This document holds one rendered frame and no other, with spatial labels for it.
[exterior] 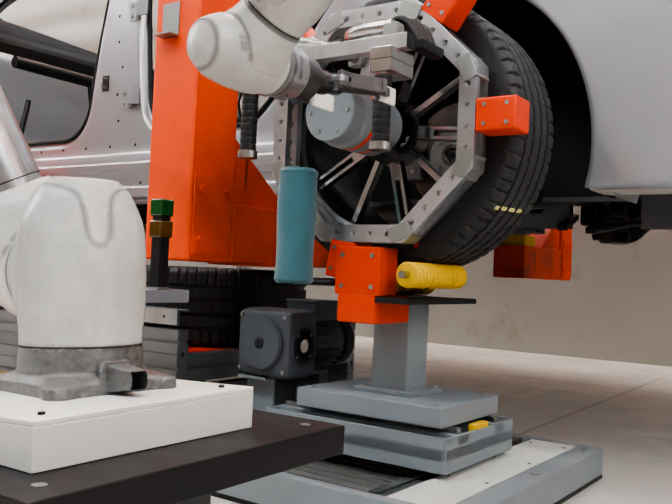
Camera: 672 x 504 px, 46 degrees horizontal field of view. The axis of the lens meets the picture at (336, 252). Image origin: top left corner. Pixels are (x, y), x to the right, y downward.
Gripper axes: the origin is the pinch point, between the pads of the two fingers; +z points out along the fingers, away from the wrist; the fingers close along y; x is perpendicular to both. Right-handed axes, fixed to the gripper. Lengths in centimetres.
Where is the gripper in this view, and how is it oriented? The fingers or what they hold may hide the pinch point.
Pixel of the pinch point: (359, 99)
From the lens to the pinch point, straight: 149.8
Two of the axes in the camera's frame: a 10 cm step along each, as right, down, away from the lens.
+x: 0.4, -10.0, 0.3
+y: 8.2, 0.2, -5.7
